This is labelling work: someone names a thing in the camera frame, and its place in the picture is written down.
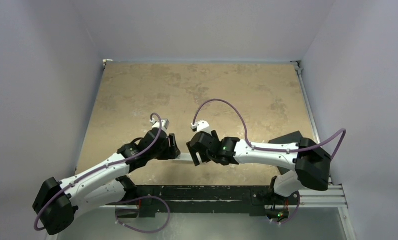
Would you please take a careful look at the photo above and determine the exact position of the white air conditioner remote control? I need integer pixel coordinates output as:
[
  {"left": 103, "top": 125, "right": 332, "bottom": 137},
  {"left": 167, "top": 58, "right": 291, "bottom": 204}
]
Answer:
[{"left": 177, "top": 153, "right": 193, "bottom": 162}]

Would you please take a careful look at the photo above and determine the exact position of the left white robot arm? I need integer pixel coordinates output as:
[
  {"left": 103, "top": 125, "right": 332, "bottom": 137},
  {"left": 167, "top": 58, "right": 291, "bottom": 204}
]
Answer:
[{"left": 32, "top": 126, "right": 181, "bottom": 236}]

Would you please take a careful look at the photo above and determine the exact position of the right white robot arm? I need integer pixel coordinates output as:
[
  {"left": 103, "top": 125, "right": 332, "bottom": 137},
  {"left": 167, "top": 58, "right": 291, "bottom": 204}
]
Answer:
[{"left": 186, "top": 131, "right": 331, "bottom": 204}]

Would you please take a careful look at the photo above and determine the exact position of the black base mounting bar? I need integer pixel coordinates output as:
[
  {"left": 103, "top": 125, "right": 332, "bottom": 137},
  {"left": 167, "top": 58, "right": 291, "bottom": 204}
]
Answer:
[{"left": 132, "top": 184, "right": 276, "bottom": 219}]

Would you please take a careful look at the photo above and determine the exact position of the black foam pad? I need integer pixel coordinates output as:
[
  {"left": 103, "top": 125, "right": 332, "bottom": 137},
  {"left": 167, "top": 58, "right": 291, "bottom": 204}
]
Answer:
[{"left": 268, "top": 131, "right": 304, "bottom": 175}]

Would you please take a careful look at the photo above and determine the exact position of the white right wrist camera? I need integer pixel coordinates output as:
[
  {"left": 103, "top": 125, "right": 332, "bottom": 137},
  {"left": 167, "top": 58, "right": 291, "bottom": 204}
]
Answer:
[{"left": 190, "top": 120, "right": 212, "bottom": 134}]

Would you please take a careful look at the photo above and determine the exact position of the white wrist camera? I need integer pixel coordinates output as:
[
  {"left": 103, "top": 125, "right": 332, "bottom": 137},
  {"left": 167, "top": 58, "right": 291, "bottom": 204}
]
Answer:
[
  {"left": 190, "top": 120, "right": 212, "bottom": 134},
  {"left": 150, "top": 118, "right": 170, "bottom": 132}
]

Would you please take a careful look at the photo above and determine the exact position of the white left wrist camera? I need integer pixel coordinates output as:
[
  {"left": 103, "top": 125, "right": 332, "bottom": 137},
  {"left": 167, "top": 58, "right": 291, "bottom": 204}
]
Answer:
[{"left": 150, "top": 118, "right": 170, "bottom": 132}]

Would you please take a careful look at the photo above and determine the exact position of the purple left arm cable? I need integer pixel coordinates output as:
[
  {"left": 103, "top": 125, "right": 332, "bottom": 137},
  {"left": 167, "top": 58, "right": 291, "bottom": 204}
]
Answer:
[{"left": 33, "top": 112, "right": 163, "bottom": 232}]

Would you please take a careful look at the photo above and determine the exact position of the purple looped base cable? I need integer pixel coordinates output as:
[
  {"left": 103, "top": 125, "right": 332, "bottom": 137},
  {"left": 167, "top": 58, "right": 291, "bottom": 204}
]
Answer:
[{"left": 114, "top": 194, "right": 172, "bottom": 235}]

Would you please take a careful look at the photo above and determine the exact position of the aluminium frame rail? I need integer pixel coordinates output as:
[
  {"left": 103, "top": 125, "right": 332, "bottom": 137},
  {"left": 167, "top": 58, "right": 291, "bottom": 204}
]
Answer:
[{"left": 291, "top": 61, "right": 331, "bottom": 191}]

